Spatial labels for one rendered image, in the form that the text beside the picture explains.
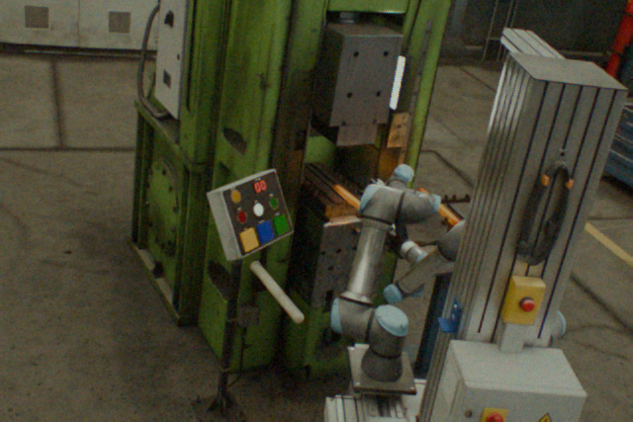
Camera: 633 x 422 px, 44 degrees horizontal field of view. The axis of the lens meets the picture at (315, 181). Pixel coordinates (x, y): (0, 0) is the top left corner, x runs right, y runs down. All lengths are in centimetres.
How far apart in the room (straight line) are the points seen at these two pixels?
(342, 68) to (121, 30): 545
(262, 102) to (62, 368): 164
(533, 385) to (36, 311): 288
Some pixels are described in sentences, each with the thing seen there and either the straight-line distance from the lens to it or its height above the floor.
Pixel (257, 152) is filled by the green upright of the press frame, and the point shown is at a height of 120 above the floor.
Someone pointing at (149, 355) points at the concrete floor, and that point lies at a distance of 414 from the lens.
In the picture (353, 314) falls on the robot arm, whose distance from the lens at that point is 274.
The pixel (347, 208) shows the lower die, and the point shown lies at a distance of 363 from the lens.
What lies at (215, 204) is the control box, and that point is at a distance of 310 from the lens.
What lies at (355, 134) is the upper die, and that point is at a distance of 347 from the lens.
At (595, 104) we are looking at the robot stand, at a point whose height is 198.
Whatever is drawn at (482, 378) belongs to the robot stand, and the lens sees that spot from 226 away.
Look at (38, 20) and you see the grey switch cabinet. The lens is 850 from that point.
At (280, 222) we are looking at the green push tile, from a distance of 327.
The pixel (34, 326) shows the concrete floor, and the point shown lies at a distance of 436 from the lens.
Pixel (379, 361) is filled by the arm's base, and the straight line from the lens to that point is 279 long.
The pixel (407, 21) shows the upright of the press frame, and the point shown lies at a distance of 360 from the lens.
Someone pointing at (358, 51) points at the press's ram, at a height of 169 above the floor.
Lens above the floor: 253
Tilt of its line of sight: 24 degrees down
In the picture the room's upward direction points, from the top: 9 degrees clockwise
